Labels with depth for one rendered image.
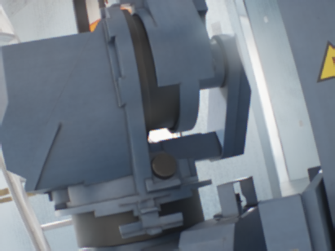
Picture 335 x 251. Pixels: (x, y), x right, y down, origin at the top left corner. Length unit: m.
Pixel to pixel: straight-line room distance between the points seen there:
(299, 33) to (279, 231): 0.31
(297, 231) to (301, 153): 4.86
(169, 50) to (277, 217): 0.46
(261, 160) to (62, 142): 1.11
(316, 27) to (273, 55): 4.93
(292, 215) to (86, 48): 0.56
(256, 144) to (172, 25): 1.01
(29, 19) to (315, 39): 2.51
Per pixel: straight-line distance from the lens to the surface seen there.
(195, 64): 0.91
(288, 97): 5.49
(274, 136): 5.53
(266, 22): 5.73
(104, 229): 1.00
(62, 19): 2.73
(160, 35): 0.91
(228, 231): 0.86
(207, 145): 1.18
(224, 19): 1.95
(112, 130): 0.90
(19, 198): 1.78
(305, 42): 0.69
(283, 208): 0.59
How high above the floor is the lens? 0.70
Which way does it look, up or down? 7 degrees up
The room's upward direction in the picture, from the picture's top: 12 degrees counter-clockwise
